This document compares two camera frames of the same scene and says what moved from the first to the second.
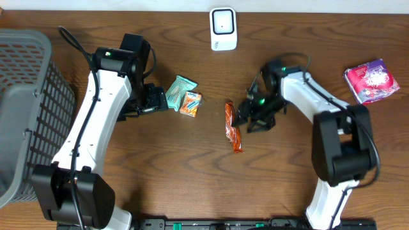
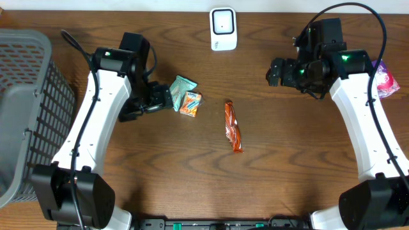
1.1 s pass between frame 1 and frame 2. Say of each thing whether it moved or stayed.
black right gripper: moved
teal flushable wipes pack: stayed
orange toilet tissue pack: stayed
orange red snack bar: stayed
